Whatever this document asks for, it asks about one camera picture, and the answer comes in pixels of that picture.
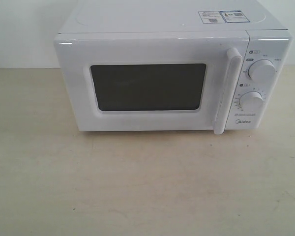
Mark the white microwave door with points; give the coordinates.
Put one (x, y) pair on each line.
(150, 81)

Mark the white microwave oven body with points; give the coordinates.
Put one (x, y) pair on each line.
(268, 38)

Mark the lower white timer knob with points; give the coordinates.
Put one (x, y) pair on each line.
(251, 101)

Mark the upper white control knob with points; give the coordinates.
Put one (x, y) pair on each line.
(261, 70)

